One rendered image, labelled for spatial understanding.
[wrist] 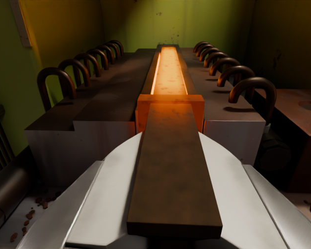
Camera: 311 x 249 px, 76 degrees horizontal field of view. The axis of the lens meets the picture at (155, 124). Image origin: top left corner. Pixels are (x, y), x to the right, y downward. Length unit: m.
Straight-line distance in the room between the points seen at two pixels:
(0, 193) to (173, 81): 0.17
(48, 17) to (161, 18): 0.33
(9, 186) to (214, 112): 0.18
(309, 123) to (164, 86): 0.13
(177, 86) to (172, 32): 0.45
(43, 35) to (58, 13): 0.07
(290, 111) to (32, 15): 0.34
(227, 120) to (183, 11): 0.49
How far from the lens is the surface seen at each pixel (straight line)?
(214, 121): 0.16
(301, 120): 0.22
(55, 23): 0.40
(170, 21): 0.62
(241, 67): 0.23
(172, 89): 0.18
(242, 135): 0.18
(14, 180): 0.21
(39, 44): 0.35
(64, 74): 0.23
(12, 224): 0.22
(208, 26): 0.63
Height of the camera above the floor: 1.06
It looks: 28 degrees down
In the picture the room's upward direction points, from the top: 1 degrees counter-clockwise
